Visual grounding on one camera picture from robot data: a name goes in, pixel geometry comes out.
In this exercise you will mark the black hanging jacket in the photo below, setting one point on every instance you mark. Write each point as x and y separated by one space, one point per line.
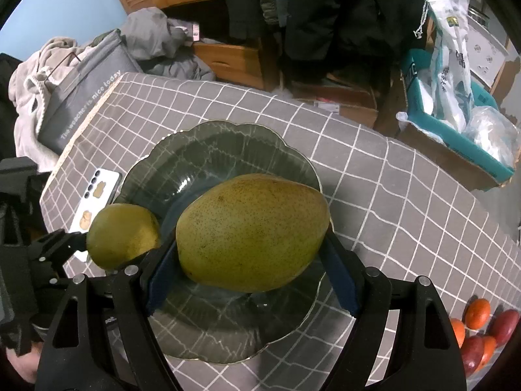
240 4

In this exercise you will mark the green pear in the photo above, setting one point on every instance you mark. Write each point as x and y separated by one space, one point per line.
122 234

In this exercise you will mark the dark glass scalloped plate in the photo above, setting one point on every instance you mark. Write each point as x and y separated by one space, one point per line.
211 163

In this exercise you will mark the wooden drawer unit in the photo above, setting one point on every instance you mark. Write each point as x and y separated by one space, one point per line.
228 63

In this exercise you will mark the grey checked tablecloth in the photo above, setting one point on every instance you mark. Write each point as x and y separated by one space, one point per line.
366 179

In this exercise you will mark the white printed plastic bag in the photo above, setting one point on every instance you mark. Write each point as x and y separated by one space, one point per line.
447 69

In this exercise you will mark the clear plastic bag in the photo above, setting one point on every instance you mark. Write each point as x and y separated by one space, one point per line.
488 130

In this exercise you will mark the teal and brown cardboard box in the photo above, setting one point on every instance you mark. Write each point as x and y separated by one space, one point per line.
447 159

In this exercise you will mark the white smartphone with stickers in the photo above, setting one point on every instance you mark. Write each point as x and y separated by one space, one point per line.
99 189

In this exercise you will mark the grey fabric storage bag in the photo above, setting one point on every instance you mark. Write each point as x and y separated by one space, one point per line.
81 89

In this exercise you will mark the beige fleece garment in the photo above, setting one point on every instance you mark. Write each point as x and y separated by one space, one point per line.
32 77

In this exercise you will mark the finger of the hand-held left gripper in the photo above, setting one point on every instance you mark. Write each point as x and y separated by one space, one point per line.
61 243
51 273

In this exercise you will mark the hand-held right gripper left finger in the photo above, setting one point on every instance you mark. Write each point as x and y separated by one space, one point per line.
163 279

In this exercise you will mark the orange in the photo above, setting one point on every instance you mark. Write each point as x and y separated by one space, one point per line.
478 313
489 348
458 332

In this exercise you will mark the white printed carton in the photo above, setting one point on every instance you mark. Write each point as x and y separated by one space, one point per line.
484 53

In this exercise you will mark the grey padded jacket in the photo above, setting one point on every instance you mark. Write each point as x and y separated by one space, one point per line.
150 36

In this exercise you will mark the red apple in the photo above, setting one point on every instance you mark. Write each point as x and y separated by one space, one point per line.
504 328
472 354

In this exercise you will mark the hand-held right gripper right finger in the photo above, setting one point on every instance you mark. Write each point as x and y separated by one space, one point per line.
342 281

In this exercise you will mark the large black hanging coat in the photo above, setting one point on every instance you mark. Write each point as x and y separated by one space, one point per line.
350 20

